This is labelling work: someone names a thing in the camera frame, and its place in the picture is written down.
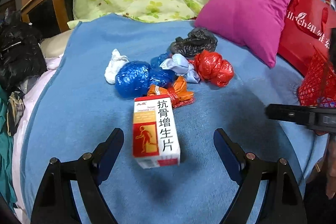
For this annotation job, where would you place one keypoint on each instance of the blue blanket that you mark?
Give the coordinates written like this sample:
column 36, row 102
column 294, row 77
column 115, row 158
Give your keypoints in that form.
column 176, row 175

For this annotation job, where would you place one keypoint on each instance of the red plastic mesh basket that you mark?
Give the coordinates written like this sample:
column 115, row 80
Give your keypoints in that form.
column 317, row 95

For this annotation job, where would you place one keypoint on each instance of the white crumpled tissue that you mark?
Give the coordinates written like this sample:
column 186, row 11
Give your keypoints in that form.
column 117, row 61

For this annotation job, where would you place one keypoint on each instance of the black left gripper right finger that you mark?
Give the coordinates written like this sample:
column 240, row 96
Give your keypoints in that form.
column 282, row 201

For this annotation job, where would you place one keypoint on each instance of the black plastic bag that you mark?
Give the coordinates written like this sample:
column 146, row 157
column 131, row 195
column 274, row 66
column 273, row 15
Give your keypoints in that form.
column 198, row 40

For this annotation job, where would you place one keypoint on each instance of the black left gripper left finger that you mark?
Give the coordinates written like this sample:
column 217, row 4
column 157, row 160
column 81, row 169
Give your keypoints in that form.
column 55, row 203

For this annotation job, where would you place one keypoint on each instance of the magenta pillow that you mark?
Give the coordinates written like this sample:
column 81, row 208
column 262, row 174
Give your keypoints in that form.
column 256, row 24

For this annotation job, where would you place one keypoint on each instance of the red gift bag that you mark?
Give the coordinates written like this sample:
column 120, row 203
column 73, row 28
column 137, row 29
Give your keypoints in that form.
column 307, row 28

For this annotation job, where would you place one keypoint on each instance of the red plastic bag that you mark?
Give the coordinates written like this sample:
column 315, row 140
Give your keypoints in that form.
column 211, row 67

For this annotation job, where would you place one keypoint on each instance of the blue plastic bag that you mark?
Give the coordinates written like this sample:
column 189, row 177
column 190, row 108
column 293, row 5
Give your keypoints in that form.
column 135, row 78

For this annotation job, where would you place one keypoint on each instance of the orange snack wrapper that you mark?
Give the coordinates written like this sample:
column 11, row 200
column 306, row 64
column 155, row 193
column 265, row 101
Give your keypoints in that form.
column 177, row 92

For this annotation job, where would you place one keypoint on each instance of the white red medicine box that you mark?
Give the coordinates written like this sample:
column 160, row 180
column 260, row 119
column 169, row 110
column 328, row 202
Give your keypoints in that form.
column 155, row 130

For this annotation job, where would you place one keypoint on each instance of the large black garbage bag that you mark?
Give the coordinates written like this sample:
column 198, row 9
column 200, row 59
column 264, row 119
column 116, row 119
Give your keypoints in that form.
column 21, row 54

